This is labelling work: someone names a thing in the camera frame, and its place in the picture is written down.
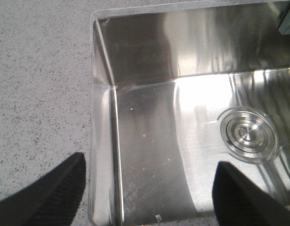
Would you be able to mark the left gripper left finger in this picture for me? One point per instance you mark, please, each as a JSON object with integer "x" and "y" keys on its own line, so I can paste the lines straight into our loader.
{"x": 52, "y": 200}

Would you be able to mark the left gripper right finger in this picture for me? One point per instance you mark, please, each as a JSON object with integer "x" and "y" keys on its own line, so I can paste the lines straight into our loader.
{"x": 238, "y": 201}

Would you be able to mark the steel sink drain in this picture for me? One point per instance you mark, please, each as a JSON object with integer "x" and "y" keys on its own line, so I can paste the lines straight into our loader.
{"x": 249, "y": 134}

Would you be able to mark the stainless steel sink basin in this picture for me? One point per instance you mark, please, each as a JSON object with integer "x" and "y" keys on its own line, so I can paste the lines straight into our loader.
{"x": 161, "y": 76}

